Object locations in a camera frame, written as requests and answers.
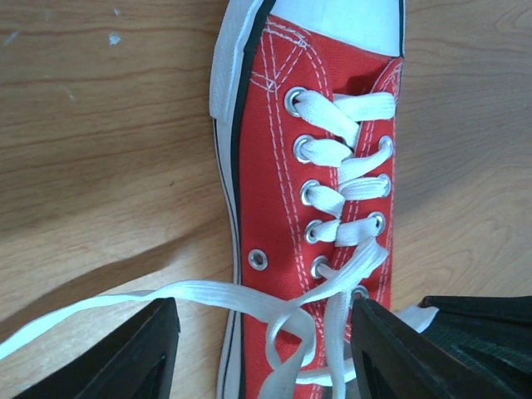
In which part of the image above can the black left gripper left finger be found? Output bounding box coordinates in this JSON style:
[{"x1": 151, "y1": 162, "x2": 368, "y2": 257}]
[{"x1": 17, "y1": 298, "x2": 180, "y2": 399}]

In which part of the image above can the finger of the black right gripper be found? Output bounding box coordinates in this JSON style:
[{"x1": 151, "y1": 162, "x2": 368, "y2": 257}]
[{"x1": 419, "y1": 296, "x2": 531, "y2": 398}]

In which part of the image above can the white shoelace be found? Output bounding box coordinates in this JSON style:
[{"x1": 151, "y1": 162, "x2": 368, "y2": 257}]
[{"x1": 1, "y1": 87, "x2": 396, "y2": 398}]

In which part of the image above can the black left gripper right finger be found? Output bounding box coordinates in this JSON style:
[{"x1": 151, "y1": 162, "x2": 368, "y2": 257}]
[{"x1": 352, "y1": 299, "x2": 495, "y2": 398}]

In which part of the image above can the red canvas sneaker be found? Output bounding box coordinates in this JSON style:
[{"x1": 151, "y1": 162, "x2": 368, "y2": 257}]
[{"x1": 209, "y1": 1, "x2": 405, "y2": 398}]

